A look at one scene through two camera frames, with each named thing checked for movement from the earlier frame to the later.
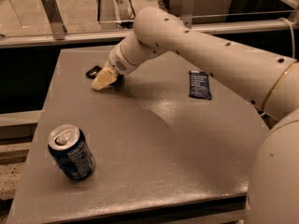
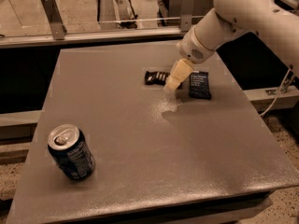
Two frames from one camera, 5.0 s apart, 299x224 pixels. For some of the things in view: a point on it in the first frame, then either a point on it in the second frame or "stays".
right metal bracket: x=188 y=3 stays
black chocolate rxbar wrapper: x=93 y=71 to x=156 y=77
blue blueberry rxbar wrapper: x=199 y=85 stays
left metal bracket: x=49 y=4 stays
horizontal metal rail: x=44 y=39 stays
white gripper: x=118 y=62 to x=193 y=49
